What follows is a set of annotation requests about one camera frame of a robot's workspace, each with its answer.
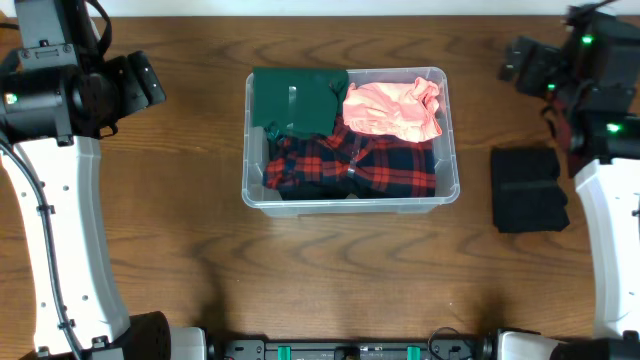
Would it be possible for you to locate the pink garment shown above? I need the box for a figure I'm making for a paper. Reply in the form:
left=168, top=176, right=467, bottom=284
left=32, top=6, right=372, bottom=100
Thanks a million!
left=343, top=77, right=442, bottom=143

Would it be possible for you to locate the red navy plaid shirt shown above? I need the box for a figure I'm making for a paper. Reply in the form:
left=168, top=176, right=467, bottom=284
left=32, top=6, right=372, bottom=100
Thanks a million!
left=263, top=117, right=439, bottom=199

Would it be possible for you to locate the dark green garment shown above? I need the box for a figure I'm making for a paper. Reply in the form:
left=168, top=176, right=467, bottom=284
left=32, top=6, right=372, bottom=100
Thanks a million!
left=252, top=67, right=350, bottom=139

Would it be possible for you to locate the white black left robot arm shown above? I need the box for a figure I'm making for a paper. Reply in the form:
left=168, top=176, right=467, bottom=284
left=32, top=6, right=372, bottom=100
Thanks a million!
left=1, top=0, right=208, bottom=360

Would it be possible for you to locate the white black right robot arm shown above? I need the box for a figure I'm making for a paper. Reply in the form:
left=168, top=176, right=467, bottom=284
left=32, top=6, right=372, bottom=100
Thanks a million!
left=476, top=2, right=639, bottom=359

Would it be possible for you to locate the clear plastic storage bin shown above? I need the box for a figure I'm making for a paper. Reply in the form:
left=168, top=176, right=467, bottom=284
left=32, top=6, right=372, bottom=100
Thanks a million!
left=241, top=67, right=461, bottom=217

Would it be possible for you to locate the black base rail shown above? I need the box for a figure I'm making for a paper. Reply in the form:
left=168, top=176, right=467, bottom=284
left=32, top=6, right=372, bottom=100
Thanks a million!
left=207, top=336, right=498, bottom=360

